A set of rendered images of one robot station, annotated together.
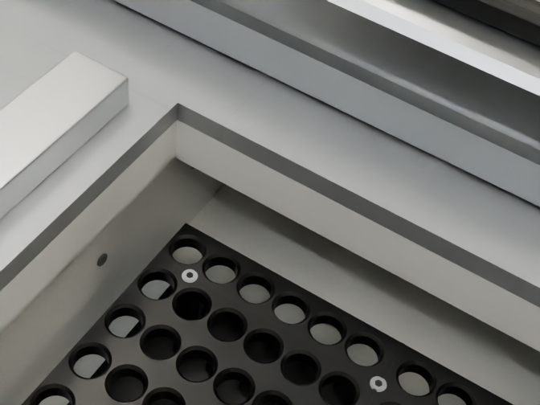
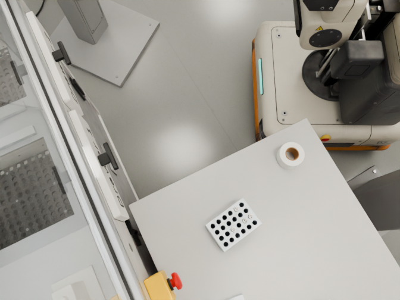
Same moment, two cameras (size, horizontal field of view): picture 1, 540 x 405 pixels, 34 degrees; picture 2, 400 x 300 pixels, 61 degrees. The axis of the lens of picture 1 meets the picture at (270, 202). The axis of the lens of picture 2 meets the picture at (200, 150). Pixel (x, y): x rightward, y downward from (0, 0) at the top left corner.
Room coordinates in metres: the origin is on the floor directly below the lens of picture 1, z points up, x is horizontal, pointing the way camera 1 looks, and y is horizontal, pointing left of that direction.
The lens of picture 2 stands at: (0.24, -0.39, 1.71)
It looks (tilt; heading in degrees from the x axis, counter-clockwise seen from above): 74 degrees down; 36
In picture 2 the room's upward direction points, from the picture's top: 4 degrees clockwise
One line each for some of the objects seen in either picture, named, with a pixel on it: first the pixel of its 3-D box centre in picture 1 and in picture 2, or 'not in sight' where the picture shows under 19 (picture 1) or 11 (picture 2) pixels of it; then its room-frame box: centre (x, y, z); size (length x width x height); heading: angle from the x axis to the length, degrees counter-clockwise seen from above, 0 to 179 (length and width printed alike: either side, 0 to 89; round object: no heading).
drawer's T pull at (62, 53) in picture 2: not in sight; (59, 55); (0.39, 0.19, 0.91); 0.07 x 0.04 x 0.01; 66
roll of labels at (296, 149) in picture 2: not in sight; (290, 155); (0.60, -0.45, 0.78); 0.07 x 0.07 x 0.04
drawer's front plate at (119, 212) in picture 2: not in sight; (99, 166); (0.24, -0.09, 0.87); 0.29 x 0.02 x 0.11; 66
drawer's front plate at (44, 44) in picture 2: not in sight; (55, 65); (0.37, 0.20, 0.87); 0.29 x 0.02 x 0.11; 66
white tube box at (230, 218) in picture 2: not in sight; (233, 224); (0.35, -0.44, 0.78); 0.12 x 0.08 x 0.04; 165
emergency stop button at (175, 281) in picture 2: not in sight; (174, 281); (0.15, -0.41, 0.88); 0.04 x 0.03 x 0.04; 66
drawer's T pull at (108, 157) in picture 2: not in sight; (106, 158); (0.27, -0.10, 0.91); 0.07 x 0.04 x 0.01; 66
